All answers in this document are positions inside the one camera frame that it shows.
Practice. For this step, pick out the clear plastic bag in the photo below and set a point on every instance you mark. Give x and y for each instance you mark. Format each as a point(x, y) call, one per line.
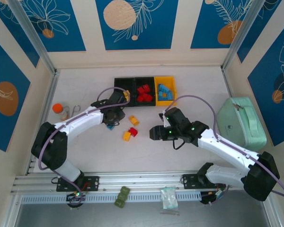
point(169, 198)

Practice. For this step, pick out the mint green zip case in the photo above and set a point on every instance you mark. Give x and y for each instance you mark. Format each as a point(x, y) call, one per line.
point(241, 132)

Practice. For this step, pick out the aluminium table edge rail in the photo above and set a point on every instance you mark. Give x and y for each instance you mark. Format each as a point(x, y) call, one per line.
point(226, 87)
point(49, 94)

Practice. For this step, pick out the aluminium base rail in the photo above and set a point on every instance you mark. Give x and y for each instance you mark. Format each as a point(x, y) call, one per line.
point(142, 180)

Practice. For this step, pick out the aluminium frame post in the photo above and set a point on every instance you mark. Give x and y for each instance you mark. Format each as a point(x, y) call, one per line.
point(242, 35)
point(34, 35)

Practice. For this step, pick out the yellow lego brick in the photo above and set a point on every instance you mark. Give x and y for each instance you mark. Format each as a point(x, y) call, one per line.
point(134, 120)
point(127, 136)
point(127, 94)

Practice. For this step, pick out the small blue lego brick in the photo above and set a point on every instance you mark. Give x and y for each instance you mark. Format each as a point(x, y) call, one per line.
point(110, 127)

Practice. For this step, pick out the yellow plastic bin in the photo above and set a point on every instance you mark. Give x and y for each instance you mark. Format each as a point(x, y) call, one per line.
point(165, 80)

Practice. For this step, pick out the orange capped clear bottle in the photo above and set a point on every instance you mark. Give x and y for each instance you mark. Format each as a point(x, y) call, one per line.
point(58, 108)

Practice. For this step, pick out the blue floral wall poster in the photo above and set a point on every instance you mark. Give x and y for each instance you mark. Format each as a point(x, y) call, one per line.
point(68, 40)
point(2, 59)
point(16, 32)
point(210, 28)
point(156, 35)
point(262, 32)
point(262, 94)

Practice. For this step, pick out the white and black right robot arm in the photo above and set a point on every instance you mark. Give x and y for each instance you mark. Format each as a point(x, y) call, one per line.
point(224, 151)

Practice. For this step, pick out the black plastic bin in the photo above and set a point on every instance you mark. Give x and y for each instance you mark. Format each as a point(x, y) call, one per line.
point(121, 84)
point(142, 81)

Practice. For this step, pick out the metal tongs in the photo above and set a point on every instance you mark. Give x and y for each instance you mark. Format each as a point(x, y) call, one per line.
point(76, 109)

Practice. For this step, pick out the olive green segmented pad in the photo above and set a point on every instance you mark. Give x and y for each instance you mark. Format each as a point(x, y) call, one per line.
point(121, 196)

